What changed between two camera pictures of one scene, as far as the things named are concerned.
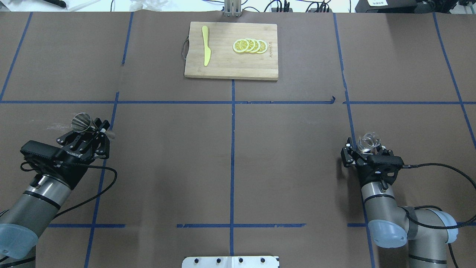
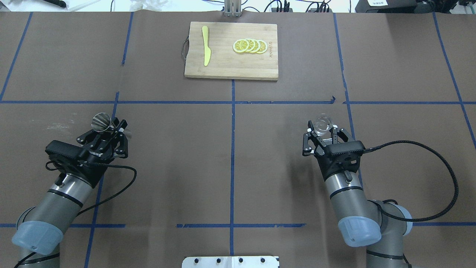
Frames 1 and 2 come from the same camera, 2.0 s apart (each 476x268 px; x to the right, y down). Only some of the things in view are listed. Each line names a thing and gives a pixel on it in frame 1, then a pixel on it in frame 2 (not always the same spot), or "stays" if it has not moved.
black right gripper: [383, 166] to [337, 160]
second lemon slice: [251, 45] stays
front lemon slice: [240, 45] stays
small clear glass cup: [367, 142] to [322, 124]
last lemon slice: [263, 47] stays
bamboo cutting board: [224, 63] stays
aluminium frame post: [232, 8] stays
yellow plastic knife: [207, 51] stays
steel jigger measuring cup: [81, 122] to [101, 121]
